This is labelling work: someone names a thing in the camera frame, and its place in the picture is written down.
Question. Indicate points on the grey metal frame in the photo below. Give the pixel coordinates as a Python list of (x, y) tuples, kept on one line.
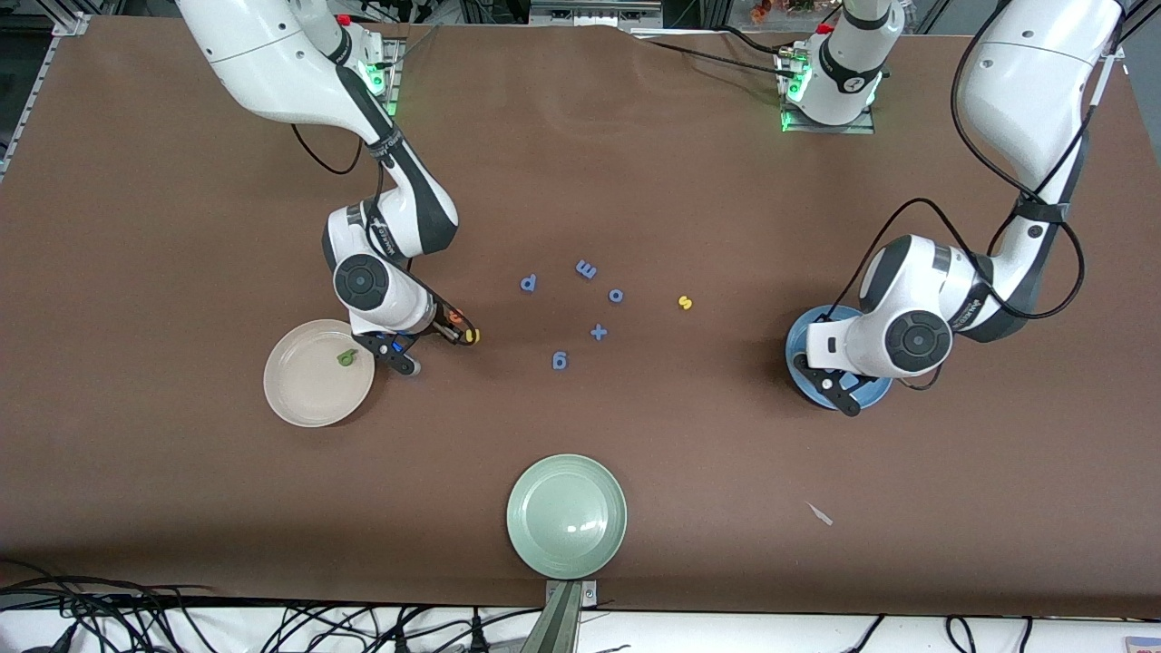
[(590, 14)]

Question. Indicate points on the blue round plate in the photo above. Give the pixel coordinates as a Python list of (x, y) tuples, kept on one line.
[(878, 390)]

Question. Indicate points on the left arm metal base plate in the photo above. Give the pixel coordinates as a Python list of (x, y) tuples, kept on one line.
[(830, 130)]

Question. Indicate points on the beige round plate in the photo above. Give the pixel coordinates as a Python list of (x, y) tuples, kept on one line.
[(308, 385)]

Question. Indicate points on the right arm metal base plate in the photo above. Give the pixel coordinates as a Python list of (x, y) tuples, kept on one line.
[(396, 91)]

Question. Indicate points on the small white paper scrap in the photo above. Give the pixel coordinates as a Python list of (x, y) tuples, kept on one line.
[(821, 515)]

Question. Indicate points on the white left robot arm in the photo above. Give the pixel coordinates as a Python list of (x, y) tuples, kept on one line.
[(1025, 82)]

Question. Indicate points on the grey metal camera mount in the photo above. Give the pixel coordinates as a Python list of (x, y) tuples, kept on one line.
[(562, 626)]

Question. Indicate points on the green round plate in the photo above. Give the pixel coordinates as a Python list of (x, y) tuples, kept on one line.
[(567, 517)]

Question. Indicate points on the blue foam letter m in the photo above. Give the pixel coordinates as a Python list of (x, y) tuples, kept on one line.
[(586, 269)]

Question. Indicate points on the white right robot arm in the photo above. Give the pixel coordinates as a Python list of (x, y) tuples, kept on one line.
[(272, 63)]

